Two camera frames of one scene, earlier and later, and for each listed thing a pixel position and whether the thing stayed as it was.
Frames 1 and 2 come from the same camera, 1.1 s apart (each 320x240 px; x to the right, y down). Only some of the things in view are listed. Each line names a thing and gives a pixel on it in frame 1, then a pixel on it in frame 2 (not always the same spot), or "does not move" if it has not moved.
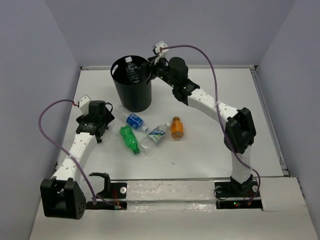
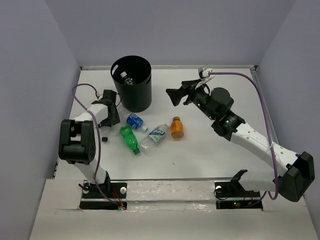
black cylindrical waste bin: (134, 97) does not move
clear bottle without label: (130, 67) → (128, 81)
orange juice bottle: (177, 127) does not move
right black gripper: (151, 66) → (188, 87)
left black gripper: (108, 117) → (114, 119)
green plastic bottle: (130, 139) does not move
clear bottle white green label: (155, 137) does not move
